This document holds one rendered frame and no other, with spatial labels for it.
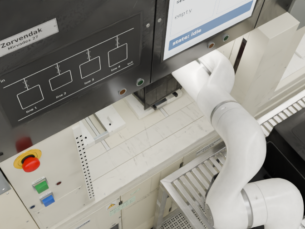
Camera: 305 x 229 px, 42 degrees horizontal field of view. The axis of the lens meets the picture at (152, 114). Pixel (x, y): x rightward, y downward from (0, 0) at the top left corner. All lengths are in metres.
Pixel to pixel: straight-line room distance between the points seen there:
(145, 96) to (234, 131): 0.55
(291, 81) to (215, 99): 0.82
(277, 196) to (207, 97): 0.30
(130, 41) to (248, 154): 0.35
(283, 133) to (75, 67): 1.05
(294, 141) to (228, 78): 0.58
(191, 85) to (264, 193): 0.42
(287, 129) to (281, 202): 0.73
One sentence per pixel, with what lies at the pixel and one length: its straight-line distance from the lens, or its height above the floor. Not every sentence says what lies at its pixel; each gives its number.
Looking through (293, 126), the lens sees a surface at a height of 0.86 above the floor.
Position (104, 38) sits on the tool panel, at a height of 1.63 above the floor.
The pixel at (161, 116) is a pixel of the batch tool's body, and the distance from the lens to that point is 1.56.
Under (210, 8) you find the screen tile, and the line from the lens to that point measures 0.93.
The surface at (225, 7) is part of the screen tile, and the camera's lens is 0.97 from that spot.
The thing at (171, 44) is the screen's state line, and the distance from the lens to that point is 0.92.
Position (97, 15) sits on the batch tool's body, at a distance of 0.72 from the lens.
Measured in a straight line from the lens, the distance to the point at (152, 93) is 1.41.
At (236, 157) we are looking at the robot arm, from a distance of 0.91.
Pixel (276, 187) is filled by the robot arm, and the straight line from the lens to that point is 0.97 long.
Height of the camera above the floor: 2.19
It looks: 57 degrees down
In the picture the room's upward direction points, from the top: 5 degrees clockwise
